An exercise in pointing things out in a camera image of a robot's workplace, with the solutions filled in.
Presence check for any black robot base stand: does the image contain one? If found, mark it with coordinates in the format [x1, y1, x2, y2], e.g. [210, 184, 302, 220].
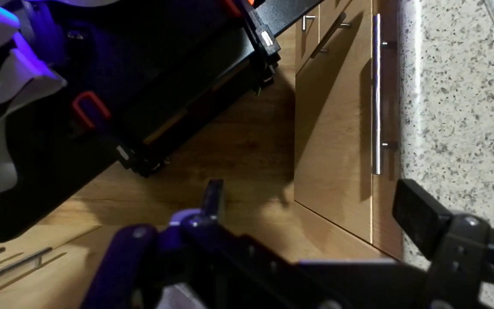
[0, 0, 325, 244]

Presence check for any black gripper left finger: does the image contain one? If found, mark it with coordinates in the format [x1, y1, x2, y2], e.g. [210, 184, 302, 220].
[81, 177, 227, 309]

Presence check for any wooden base cabinet door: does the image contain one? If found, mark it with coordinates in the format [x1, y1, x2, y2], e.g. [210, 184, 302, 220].
[292, 11, 374, 246]

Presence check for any red clamp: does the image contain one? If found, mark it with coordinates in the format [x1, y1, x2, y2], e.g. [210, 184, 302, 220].
[71, 90, 114, 133]

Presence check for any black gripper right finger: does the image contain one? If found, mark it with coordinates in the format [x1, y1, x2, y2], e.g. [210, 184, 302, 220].
[392, 177, 494, 309]

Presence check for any long steel drawer handle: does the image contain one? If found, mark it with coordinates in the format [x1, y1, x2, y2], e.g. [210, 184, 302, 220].
[371, 13, 398, 177]

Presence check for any wide wooden drawer front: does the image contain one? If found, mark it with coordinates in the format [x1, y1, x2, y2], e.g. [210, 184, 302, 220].
[369, 0, 407, 263]

